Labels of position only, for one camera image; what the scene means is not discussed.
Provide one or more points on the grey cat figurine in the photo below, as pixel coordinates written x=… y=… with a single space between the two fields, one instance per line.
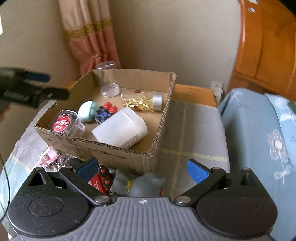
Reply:
x=147 y=185

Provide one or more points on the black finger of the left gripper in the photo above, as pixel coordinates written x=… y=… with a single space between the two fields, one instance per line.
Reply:
x=56 y=93

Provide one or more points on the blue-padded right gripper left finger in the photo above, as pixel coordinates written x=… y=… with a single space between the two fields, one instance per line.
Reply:
x=78 y=180

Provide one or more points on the clear bottle of yellow capsules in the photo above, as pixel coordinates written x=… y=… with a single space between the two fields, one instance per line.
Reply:
x=142 y=100

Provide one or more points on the white wall socket plug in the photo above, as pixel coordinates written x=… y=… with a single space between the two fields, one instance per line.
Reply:
x=217 y=89

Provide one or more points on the wooden bed headboard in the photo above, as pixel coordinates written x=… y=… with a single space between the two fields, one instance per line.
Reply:
x=265 y=60

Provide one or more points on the pink charm keychain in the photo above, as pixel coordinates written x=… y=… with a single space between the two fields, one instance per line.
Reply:
x=51 y=160

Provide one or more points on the pink beige curtain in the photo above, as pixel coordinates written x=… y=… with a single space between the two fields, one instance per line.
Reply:
x=88 y=28

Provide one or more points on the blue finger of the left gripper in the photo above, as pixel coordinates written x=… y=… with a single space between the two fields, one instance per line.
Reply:
x=38 y=77

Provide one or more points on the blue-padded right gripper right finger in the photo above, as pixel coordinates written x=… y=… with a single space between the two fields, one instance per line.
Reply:
x=206 y=179

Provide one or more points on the clear box with red label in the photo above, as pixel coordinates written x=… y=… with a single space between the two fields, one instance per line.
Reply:
x=68 y=123

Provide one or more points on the clear plastic cylinder jar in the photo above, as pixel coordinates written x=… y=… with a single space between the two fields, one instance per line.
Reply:
x=108 y=85

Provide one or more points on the mint green round case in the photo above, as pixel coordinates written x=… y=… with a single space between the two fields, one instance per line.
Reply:
x=87 y=111

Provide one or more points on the blue floral pillow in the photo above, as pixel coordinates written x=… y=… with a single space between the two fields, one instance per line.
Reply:
x=284 y=113

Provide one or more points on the open cardboard box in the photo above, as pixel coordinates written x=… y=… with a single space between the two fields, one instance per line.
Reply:
x=140 y=158

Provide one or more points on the red toy fire truck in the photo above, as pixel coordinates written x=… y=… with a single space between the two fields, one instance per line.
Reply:
x=102 y=180

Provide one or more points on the white medical cotton swab jar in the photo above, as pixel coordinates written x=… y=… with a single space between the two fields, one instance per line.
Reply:
x=123 y=129

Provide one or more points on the black oval case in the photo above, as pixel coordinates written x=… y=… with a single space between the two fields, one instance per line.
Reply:
x=74 y=163

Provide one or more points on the blue floral bed sheet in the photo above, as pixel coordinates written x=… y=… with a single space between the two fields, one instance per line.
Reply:
x=255 y=140

